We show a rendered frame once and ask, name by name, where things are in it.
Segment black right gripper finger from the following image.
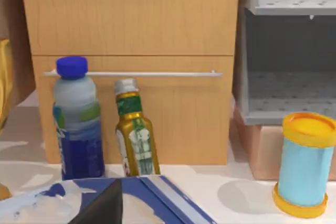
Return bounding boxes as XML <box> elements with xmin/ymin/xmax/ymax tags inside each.
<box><xmin>68</xmin><ymin>179</ymin><xmax>123</xmax><ymax>224</ymax></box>

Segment yellow bottle with grey cap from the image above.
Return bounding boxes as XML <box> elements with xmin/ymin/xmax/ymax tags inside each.
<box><xmin>113</xmin><ymin>78</ymin><xmax>161</xmax><ymax>178</ymax></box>

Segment blue capped water bottle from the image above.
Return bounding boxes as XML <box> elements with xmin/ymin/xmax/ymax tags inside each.
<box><xmin>52</xmin><ymin>56</ymin><xmax>106</xmax><ymax>181</ymax></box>

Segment wooden drawer front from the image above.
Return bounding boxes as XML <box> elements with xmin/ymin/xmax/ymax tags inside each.
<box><xmin>31</xmin><ymin>55</ymin><xmax>235</xmax><ymax>166</ymax></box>

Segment golden trophy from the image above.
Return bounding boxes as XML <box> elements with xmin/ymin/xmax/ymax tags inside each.
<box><xmin>0</xmin><ymin>38</ymin><xmax>14</xmax><ymax>200</ymax></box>

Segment salmon-coloured box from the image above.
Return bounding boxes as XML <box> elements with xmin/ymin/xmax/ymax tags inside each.
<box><xmin>228</xmin><ymin>103</ymin><xmax>286</xmax><ymax>182</ymax></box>

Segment wooden cupboard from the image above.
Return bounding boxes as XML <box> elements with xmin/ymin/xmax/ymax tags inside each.
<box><xmin>18</xmin><ymin>0</ymin><xmax>241</xmax><ymax>166</ymax></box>

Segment light blue can yellow lid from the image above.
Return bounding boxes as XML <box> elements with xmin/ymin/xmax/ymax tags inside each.
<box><xmin>272</xmin><ymin>112</ymin><xmax>336</xmax><ymax>219</ymax></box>

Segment grey cabinet with pierced shelves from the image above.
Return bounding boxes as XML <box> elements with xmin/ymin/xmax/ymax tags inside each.
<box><xmin>232</xmin><ymin>0</ymin><xmax>336</xmax><ymax>126</ymax></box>

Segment long metal handle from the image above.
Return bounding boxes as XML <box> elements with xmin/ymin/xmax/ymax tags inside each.
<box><xmin>43</xmin><ymin>69</ymin><xmax>223</xmax><ymax>80</ymax></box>

